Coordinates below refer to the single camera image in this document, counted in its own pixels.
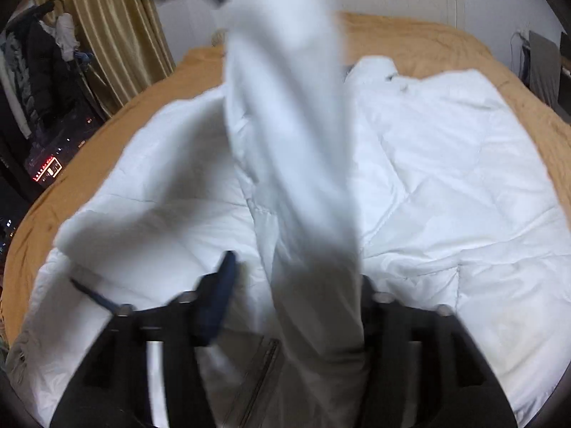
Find brown bed blanket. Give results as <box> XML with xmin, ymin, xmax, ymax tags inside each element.
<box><xmin>0</xmin><ymin>11</ymin><xmax>571</xmax><ymax>348</ymax></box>

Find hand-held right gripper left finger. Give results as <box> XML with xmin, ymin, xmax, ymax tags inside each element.
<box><xmin>49</xmin><ymin>252</ymin><xmax>237</xmax><ymax>428</ymax></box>

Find window with city lights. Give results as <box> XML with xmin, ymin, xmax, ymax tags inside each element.
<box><xmin>0</xmin><ymin>80</ymin><xmax>105</xmax><ymax>250</ymax></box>

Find dark coats on rack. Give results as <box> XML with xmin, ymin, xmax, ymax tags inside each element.
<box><xmin>0</xmin><ymin>0</ymin><xmax>94</xmax><ymax>141</ymax></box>

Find white puffer jacket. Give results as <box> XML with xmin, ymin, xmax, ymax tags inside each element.
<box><xmin>6</xmin><ymin>0</ymin><xmax>571</xmax><ymax>428</ymax></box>

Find beige striped curtain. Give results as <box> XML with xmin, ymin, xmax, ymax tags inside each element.
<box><xmin>27</xmin><ymin>0</ymin><xmax>176</xmax><ymax>119</ymax></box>

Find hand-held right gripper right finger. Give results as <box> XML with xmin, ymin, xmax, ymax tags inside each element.
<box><xmin>357</xmin><ymin>275</ymin><xmax>524</xmax><ymax>428</ymax></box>

